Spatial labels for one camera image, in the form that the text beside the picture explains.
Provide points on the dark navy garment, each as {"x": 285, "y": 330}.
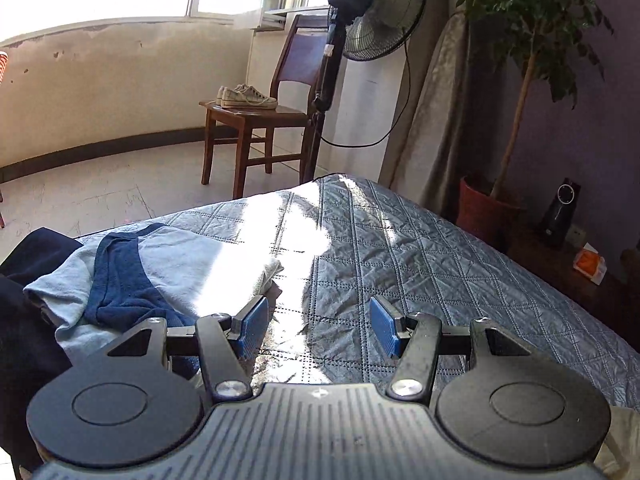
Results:
{"x": 25, "y": 335}

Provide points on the white canvas sneaker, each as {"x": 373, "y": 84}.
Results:
{"x": 250, "y": 99}
{"x": 227, "y": 92}

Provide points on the blue two-tone shirt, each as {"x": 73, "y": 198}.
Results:
{"x": 120, "y": 275}

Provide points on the white wall socket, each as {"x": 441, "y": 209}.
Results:
{"x": 578, "y": 236}

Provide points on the beige curtain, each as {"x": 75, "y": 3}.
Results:
{"x": 430, "y": 110}

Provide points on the grey quilted bed cover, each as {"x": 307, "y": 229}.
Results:
{"x": 425, "y": 260}

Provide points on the black humidifier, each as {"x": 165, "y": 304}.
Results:
{"x": 560, "y": 215}

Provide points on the black standing fan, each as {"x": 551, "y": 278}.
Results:
{"x": 370, "y": 5}

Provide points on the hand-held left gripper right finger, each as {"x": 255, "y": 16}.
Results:
{"x": 385, "y": 325}

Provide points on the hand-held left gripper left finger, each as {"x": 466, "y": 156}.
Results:
{"x": 252, "y": 327}

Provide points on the brown wooden chair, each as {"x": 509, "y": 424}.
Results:
{"x": 295, "y": 60}

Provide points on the green potted tree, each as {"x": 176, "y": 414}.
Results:
{"x": 530, "y": 20}

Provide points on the red plant pot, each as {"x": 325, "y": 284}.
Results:
{"x": 487, "y": 215}

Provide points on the orange tissue pack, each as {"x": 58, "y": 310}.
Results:
{"x": 589, "y": 262}

